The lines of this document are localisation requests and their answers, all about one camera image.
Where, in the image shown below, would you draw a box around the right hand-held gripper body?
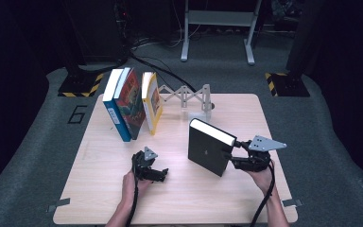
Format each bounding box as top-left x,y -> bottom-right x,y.
233,134 -> 288,173

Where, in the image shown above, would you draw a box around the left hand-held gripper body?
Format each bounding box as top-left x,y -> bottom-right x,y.
130,146 -> 161,183

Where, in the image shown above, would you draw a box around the black book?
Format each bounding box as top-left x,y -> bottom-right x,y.
187,117 -> 238,178

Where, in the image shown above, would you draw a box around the grey expandable book rack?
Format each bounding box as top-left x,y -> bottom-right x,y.
158,83 -> 214,123

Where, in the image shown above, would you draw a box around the red and blue illustrated book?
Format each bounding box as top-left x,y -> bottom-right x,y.
112,66 -> 147,141

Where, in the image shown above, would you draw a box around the yellow book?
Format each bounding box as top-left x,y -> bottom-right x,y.
141,71 -> 164,137

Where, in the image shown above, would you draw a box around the person's right hand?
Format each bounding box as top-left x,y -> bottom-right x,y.
246,160 -> 277,197

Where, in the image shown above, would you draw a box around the person's left hand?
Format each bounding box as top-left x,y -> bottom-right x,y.
120,169 -> 154,206

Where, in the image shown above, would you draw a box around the grey tape strip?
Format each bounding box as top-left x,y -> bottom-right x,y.
46,198 -> 72,213
282,198 -> 303,208

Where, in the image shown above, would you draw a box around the black stand striped base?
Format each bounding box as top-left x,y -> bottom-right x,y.
58,0 -> 105,98
264,0 -> 327,98

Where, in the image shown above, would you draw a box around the white metal stand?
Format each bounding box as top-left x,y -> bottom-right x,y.
180,0 -> 263,66

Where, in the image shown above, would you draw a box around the dark cabinet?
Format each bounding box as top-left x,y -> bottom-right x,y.
75,0 -> 129,66

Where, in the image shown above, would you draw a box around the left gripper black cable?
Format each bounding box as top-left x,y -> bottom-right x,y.
126,155 -> 140,227

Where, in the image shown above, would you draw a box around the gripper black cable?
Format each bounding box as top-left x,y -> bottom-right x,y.
126,155 -> 140,227
249,162 -> 277,227

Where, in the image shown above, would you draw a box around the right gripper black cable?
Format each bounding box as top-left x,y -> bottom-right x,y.
249,162 -> 277,227

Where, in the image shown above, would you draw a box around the thin black floor cable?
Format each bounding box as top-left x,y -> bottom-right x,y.
149,66 -> 177,93

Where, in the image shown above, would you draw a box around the thick black floor cable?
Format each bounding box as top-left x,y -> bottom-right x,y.
129,51 -> 198,94

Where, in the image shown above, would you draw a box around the white floor cables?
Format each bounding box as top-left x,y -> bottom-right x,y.
131,29 -> 184,51

